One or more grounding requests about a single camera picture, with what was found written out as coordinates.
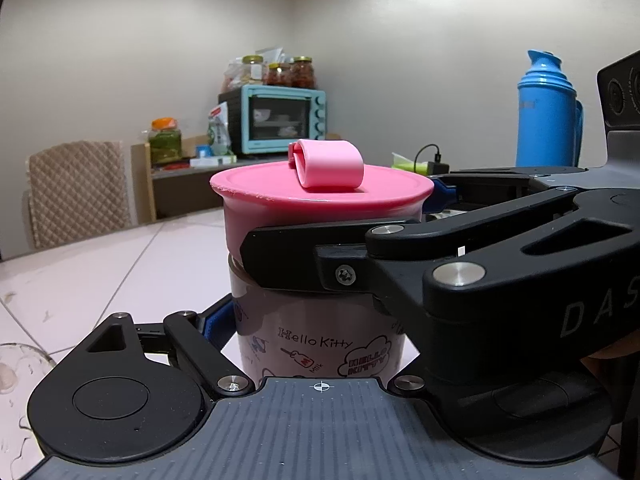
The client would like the tall jar with red contents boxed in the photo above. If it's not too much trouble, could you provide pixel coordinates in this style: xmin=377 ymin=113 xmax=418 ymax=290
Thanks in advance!
xmin=289 ymin=56 xmax=318 ymax=90

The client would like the person's right hand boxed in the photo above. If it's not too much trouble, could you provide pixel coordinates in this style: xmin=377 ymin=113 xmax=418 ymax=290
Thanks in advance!
xmin=580 ymin=331 xmax=640 ymax=377

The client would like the glass jar with pale contents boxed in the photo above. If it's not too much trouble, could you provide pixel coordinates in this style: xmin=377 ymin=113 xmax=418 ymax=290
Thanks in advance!
xmin=222 ymin=54 xmax=266 ymax=94

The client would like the pink cartoon print bottle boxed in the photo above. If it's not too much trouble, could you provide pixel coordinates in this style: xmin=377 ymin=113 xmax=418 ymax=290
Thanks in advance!
xmin=227 ymin=252 xmax=424 ymax=392

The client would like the clear dimpled glass cup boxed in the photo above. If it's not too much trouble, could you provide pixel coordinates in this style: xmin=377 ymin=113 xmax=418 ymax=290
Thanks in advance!
xmin=0 ymin=342 xmax=57 ymax=466

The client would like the green tissue pack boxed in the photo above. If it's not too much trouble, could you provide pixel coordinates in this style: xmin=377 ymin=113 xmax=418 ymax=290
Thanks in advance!
xmin=391 ymin=152 xmax=432 ymax=177

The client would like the blue thermos flask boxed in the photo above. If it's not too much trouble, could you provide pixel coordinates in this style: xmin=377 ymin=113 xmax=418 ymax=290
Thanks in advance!
xmin=514 ymin=49 xmax=585 ymax=167

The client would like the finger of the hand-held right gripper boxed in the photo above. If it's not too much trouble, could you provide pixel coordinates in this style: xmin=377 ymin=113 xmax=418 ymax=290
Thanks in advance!
xmin=429 ymin=165 xmax=585 ymax=212
xmin=241 ymin=187 xmax=640 ymax=320

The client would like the pink bottle cap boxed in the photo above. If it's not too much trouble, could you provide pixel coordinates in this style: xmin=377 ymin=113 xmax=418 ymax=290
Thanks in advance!
xmin=209 ymin=138 xmax=435 ymax=267

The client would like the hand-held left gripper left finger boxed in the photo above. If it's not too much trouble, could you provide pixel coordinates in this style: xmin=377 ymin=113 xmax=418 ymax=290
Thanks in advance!
xmin=84 ymin=297 xmax=254 ymax=397

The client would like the wooden side shelf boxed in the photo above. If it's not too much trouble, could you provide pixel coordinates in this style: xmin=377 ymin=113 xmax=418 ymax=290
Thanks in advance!
xmin=130 ymin=132 xmax=342 ymax=225

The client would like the small jar with red contents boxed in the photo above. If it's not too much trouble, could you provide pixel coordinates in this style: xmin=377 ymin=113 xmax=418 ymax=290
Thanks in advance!
xmin=265 ymin=62 xmax=294 ymax=88

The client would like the black charger cable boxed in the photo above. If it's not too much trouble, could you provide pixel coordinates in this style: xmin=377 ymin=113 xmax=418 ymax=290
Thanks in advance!
xmin=414 ymin=143 xmax=444 ymax=164

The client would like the flat white box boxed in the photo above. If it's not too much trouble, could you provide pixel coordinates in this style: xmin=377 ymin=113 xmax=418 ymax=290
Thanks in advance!
xmin=189 ymin=155 xmax=237 ymax=168

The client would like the green and white snack packet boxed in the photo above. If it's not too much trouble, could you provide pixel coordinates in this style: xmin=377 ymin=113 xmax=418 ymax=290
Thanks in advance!
xmin=207 ymin=101 xmax=234 ymax=157

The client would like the green jar with orange lid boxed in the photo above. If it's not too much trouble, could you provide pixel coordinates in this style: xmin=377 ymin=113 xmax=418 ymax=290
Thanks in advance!
xmin=148 ymin=117 xmax=183 ymax=165

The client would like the beige quilted chair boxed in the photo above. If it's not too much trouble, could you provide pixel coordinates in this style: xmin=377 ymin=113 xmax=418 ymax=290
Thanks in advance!
xmin=25 ymin=139 xmax=133 ymax=251

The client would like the teal toaster oven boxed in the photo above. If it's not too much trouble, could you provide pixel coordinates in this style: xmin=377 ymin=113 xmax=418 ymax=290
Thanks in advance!
xmin=218 ymin=84 xmax=327 ymax=157

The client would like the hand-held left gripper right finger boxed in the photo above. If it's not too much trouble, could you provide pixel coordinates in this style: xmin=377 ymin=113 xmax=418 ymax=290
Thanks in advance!
xmin=387 ymin=373 xmax=434 ymax=397

